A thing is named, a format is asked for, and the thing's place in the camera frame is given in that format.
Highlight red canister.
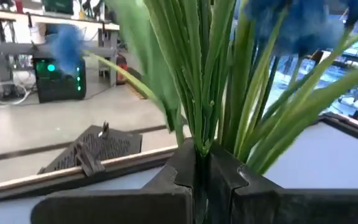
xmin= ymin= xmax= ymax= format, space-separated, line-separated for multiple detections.
xmin=116 ymin=54 xmax=129 ymax=85

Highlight blue artificial flower bunch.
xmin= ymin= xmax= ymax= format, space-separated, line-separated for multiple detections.
xmin=50 ymin=0 xmax=358 ymax=224

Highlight black computer green lights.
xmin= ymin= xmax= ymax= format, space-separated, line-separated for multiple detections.
xmin=32 ymin=57 xmax=87 ymax=104

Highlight black perforated computer tower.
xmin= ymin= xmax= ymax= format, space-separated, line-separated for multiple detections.
xmin=37 ymin=124 xmax=144 ymax=175

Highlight white workbench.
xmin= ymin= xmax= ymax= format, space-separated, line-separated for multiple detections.
xmin=0 ymin=9 xmax=121 ymax=88

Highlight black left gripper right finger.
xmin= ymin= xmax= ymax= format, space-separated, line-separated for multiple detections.
xmin=208 ymin=141 xmax=358 ymax=224

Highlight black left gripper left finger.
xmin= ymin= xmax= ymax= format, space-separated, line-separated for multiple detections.
xmin=31 ymin=138 xmax=197 ymax=224

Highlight blue-grey table mat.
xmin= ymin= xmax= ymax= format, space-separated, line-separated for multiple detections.
xmin=0 ymin=121 xmax=358 ymax=224

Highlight storage rack with bins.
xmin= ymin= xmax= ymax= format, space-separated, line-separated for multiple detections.
xmin=272 ymin=37 xmax=358 ymax=125

